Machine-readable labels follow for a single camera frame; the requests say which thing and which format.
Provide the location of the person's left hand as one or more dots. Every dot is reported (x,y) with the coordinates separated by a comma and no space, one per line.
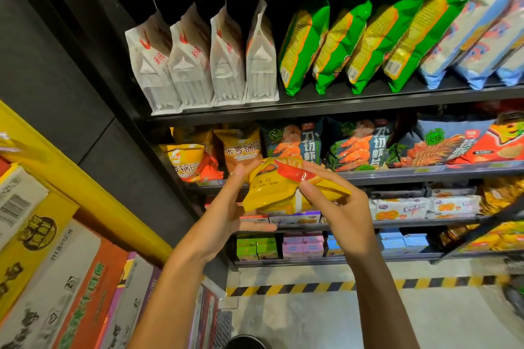
(221,226)

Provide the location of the person's right hand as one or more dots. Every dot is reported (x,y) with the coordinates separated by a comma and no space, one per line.
(352,218)

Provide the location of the row of small blue boxes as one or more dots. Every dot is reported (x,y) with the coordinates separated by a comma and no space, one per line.
(405,242)

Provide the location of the dark shrimp chip bags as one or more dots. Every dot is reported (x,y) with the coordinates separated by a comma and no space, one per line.
(360,148)
(295,142)
(442,147)

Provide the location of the orange yellow snack bag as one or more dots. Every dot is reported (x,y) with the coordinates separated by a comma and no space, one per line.
(187,161)

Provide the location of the tan snack bag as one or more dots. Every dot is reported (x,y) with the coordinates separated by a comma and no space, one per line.
(241,148)

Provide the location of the black metal shelf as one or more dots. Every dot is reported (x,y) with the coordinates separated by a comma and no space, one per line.
(327,99)

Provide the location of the row of plain white bags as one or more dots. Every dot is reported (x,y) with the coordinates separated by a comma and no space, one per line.
(196,62)

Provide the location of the row of orange chip bags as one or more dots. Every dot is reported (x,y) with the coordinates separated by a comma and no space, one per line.
(499,142)

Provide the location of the green fries snack bag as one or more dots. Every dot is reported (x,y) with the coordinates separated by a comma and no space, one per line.
(340,46)
(301,50)
(381,42)
(426,34)

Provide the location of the blue puffed snack bag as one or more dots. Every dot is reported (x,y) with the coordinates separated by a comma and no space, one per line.
(495,46)
(471,26)
(512,66)

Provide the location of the person's left forearm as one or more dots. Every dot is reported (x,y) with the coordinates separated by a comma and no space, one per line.
(172,304)

